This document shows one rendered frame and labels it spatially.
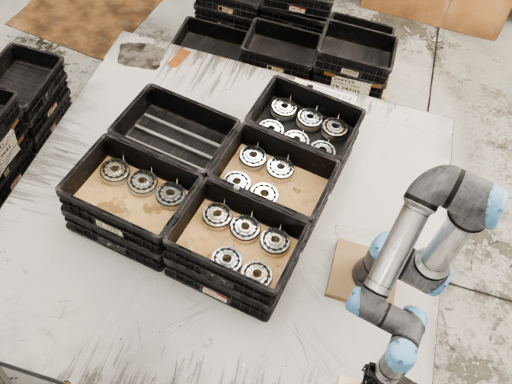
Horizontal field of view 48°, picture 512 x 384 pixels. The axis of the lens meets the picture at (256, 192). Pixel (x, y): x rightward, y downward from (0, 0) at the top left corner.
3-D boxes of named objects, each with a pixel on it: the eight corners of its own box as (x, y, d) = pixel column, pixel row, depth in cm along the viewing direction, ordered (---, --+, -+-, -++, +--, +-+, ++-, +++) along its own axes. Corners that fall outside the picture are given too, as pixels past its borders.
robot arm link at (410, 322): (396, 293, 159) (382, 325, 153) (434, 313, 157) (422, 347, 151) (388, 305, 165) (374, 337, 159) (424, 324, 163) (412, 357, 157)
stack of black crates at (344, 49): (376, 97, 348) (399, 36, 312) (369, 131, 330) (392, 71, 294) (312, 79, 351) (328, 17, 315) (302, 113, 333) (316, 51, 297)
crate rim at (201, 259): (311, 225, 193) (312, 222, 191) (275, 298, 176) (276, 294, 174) (204, 179, 200) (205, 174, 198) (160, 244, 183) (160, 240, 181)
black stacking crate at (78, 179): (203, 196, 208) (204, 176, 199) (161, 259, 190) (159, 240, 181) (108, 153, 215) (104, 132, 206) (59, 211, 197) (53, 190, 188)
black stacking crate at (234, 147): (334, 181, 218) (341, 162, 209) (305, 240, 201) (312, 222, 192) (240, 142, 225) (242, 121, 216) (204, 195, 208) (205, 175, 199)
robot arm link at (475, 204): (403, 257, 198) (465, 158, 154) (444, 277, 195) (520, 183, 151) (391, 284, 192) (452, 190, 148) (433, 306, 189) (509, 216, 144)
